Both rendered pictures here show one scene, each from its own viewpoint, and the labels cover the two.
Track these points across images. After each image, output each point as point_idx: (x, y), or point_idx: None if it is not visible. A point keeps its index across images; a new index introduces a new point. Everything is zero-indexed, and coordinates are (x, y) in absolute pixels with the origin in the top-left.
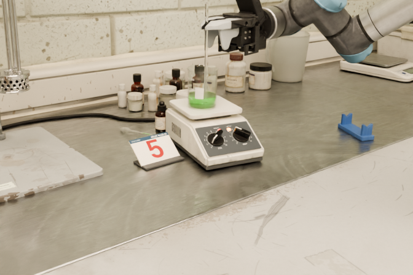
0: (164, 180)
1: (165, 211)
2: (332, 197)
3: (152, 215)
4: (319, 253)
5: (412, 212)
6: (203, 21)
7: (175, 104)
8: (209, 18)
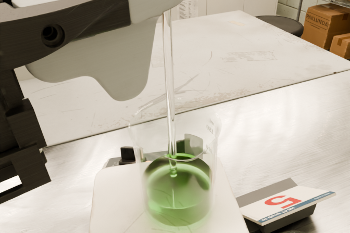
0: (261, 152)
1: (261, 106)
2: (100, 103)
3: (272, 103)
4: (162, 66)
5: (61, 83)
6: None
7: (244, 229)
8: None
